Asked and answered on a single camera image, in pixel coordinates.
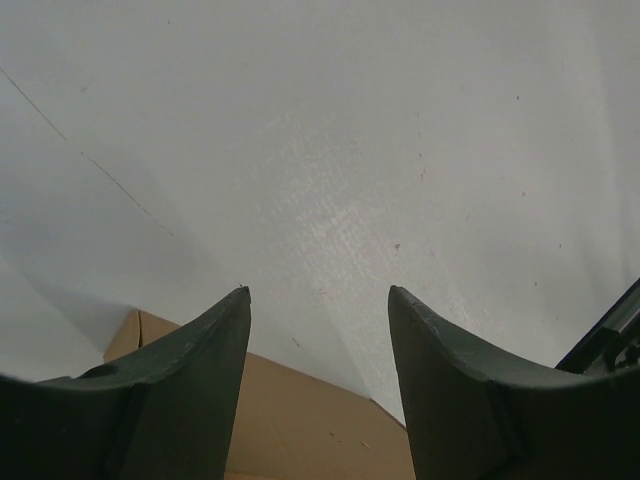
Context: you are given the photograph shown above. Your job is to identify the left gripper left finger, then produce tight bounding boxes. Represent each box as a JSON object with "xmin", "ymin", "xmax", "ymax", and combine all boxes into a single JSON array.
[{"xmin": 1, "ymin": 288, "xmax": 251, "ymax": 479}]

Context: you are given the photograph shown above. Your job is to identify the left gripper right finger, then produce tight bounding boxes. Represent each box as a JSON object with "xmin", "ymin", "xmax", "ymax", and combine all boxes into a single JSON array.
[{"xmin": 388, "ymin": 286, "xmax": 639, "ymax": 479}]

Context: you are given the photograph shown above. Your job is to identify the brown cardboard express box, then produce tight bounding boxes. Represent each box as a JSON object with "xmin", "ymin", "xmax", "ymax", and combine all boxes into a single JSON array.
[{"xmin": 104, "ymin": 310, "xmax": 414, "ymax": 479}]

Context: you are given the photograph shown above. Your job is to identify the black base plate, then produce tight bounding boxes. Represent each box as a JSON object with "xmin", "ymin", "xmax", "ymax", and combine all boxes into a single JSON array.
[{"xmin": 556, "ymin": 280, "xmax": 639, "ymax": 376}]

